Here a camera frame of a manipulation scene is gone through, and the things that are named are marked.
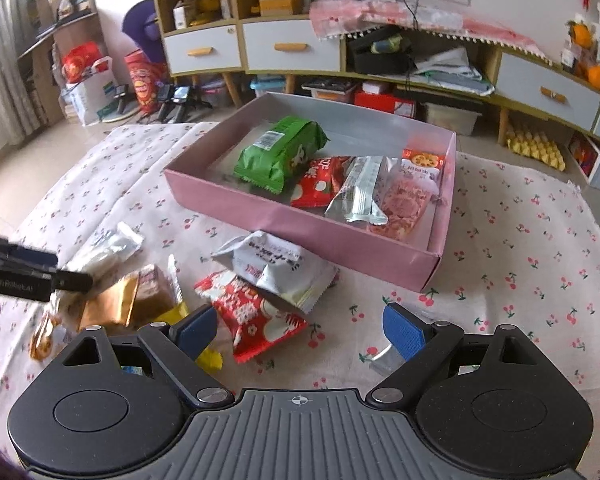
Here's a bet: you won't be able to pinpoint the red cylindrical gift bag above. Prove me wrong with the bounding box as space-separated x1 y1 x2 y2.
124 49 169 114

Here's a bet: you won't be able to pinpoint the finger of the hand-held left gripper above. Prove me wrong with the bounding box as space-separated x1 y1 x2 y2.
50 267 94 293
0 233 60 270

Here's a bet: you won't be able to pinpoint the red snack packet white flowers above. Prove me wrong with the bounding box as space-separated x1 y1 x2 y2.
194 269 309 365

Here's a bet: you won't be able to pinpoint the red snack packet white circles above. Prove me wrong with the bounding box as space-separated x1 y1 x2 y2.
290 156 352 210

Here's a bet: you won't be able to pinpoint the pile of papers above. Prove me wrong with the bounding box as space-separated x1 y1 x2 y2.
412 47 496 96

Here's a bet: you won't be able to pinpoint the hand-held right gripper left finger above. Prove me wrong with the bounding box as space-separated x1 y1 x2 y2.
62 304 234 407

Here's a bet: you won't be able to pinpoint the purple object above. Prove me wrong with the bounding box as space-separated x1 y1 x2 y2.
121 0 169 64

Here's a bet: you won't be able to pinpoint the cherry print tablecloth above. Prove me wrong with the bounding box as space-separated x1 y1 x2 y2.
0 121 600 480

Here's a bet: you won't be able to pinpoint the gold snack packet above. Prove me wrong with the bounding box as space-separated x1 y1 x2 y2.
77 263 182 332

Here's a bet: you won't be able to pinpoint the pink cloth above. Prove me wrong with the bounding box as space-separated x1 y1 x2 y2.
309 0 554 64

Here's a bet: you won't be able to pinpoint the yellow snack packet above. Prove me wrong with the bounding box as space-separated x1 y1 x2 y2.
154 304 224 372

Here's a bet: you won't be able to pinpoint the green snack packet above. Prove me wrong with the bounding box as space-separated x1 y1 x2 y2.
232 115 329 196

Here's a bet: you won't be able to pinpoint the grey curtain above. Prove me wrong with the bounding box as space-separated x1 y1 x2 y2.
0 0 37 142

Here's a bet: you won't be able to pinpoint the white printed box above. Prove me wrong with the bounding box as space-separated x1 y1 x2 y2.
567 132 600 194

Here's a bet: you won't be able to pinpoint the silver clear snack packet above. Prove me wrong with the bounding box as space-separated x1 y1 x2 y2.
324 155 400 227

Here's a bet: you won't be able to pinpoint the clear packet white rice cake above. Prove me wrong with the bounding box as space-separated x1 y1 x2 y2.
61 221 146 282

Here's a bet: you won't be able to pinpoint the orange lotus root snack packet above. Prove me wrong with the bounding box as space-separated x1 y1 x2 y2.
401 148 447 183

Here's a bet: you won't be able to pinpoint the small orange snack packet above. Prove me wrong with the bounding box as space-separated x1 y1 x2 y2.
29 309 63 362

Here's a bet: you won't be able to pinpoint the red box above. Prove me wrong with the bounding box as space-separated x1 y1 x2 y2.
353 90 417 119

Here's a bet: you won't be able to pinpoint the clear storage bin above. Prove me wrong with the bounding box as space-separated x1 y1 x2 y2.
199 79 234 109
302 78 357 106
422 102 484 136
252 75 286 99

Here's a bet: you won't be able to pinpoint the white snack packet black print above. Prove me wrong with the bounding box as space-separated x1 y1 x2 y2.
211 229 341 316

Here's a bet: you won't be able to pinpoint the pink cracker clear packet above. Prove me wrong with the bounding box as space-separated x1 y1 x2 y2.
368 172 431 242

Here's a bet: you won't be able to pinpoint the pink cardboard box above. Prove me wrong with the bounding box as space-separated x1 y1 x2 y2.
163 91 457 294

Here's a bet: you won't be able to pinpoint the black devices on stands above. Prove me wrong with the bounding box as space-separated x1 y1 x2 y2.
157 83 201 124

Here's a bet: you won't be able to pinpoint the black box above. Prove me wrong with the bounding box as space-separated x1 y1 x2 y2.
347 27 414 75

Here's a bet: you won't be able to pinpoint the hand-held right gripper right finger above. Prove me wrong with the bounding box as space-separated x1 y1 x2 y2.
367 302 545 406

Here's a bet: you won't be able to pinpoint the wooden desk shelf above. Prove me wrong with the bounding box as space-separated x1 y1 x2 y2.
17 0 101 127

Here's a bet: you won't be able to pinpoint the wooden cabinet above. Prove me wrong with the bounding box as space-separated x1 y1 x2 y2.
148 0 600 162

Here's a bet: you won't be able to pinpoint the yellow egg tray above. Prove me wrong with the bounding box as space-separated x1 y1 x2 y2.
505 127 567 170

